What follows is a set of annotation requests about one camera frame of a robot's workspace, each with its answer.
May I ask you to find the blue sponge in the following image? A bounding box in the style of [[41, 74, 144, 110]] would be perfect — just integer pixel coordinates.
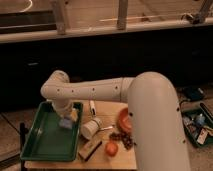
[[59, 118, 74, 129]]

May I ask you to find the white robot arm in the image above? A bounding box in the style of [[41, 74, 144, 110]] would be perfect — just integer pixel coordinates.
[[41, 70, 191, 171]]

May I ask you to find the green plastic tray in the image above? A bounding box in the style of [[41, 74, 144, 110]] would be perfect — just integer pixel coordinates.
[[20, 102, 83, 162]]

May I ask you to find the white cup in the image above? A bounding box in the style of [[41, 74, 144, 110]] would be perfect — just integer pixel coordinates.
[[81, 117, 102, 140]]

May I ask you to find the wooden block eraser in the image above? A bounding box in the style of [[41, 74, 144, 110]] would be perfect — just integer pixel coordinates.
[[78, 137, 102, 161]]

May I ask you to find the metal spoon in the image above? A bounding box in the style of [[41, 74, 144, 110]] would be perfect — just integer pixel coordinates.
[[98, 125, 114, 132]]

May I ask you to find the orange bowl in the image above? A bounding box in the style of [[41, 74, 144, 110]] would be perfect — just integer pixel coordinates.
[[117, 107, 132, 134]]

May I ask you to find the orange fruit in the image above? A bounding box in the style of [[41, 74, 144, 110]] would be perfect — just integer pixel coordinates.
[[105, 141, 118, 157]]

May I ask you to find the bunch of dark grapes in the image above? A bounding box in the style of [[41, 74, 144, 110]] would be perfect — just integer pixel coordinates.
[[109, 132, 133, 150]]

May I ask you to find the green bin with items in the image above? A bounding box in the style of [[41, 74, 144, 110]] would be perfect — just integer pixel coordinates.
[[182, 103, 213, 148]]

